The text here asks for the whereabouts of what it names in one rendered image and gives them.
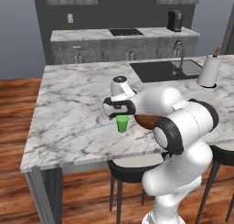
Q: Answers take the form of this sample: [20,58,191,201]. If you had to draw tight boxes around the grey base cupboard run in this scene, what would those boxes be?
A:
[50,36,200,66]

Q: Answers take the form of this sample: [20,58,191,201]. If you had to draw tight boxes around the brown wooden bowl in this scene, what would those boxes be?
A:
[133,113,166,131]

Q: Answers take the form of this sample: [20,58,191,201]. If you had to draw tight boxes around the black sink basin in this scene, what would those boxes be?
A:
[129,59,204,84]

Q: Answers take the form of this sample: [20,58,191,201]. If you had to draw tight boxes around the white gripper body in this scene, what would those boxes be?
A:
[102,97,137,119]

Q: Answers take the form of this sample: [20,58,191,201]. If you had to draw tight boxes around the black hob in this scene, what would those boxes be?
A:
[108,27,144,37]

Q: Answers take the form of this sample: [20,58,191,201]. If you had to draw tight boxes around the black stool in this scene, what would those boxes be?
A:
[106,153,169,224]
[195,143,234,224]

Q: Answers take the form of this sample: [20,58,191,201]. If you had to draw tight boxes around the green cup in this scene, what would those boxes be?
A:
[115,115,131,133]

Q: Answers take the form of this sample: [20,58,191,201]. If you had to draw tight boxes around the white paper towel roll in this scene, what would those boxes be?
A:
[197,45,223,89]

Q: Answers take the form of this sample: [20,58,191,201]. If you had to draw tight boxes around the dark grey fridge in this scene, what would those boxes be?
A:
[220,10,234,56]

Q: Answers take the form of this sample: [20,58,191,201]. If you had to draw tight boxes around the black coffee machine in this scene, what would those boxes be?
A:
[165,9,185,33]

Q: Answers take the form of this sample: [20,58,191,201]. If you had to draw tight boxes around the grey curved tap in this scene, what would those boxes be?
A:
[173,39,186,75]

